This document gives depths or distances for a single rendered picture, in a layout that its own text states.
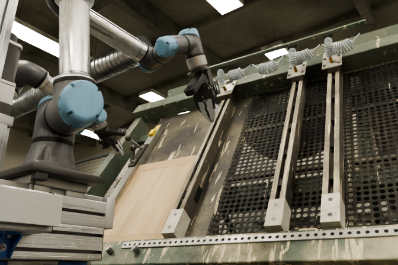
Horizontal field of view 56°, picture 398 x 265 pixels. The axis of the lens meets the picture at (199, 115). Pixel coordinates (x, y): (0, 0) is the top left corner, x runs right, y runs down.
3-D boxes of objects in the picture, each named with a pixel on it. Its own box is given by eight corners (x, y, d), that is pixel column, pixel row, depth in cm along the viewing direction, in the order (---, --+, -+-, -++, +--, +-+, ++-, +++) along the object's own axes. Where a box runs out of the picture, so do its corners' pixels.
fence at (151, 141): (82, 249, 174) (77, 244, 172) (159, 129, 247) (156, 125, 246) (90, 249, 172) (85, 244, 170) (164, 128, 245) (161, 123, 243)
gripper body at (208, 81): (222, 94, 145) (213, 65, 145) (211, 97, 137) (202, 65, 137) (206, 100, 149) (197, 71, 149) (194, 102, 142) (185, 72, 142)
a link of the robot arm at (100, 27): (29, 12, 123) (150, 81, 147) (40, -6, 115) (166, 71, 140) (41, -12, 128) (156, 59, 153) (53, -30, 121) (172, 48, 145)
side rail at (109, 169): (54, 259, 188) (41, 245, 184) (143, 130, 273) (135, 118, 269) (62, 259, 185) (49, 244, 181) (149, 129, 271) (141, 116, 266)
